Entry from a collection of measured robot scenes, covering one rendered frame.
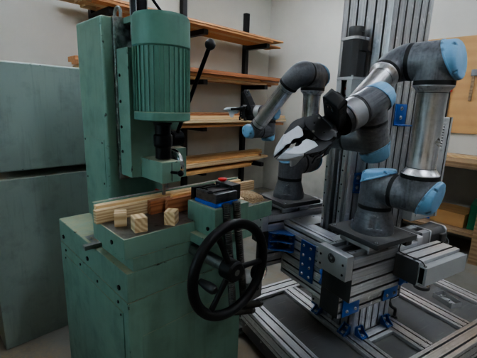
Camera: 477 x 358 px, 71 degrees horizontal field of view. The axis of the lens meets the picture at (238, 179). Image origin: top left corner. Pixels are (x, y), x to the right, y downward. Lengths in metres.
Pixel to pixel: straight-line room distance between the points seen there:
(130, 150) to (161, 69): 0.30
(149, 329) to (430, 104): 1.07
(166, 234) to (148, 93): 0.41
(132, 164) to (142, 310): 0.46
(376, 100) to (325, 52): 3.75
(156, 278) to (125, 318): 0.13
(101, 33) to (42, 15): 2.25
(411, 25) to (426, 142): 0.58
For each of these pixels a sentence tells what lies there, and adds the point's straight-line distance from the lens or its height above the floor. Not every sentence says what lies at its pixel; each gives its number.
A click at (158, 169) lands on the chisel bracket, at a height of 1.04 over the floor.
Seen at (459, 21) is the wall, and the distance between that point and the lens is 4.07.
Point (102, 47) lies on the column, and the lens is 1.24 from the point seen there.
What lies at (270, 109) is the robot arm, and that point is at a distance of 1.68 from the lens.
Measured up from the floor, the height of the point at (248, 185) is 0.93.
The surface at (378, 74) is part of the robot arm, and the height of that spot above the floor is 1.36.
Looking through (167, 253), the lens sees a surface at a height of 0.82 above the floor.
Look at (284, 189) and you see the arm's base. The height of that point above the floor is 0.87.
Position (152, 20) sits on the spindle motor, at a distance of 1.05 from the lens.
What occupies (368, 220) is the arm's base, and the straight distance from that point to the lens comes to 1.27.
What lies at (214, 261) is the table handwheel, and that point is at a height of 0.82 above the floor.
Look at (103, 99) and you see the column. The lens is 1.23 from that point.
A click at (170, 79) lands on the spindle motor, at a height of 1.32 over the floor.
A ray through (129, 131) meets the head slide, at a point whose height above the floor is 1.16.
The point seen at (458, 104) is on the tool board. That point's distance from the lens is 3.94.
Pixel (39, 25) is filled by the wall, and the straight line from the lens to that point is 3.45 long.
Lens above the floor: 1.26
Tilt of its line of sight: 13 degrees down
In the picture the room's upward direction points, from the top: 2 degrees clockwise
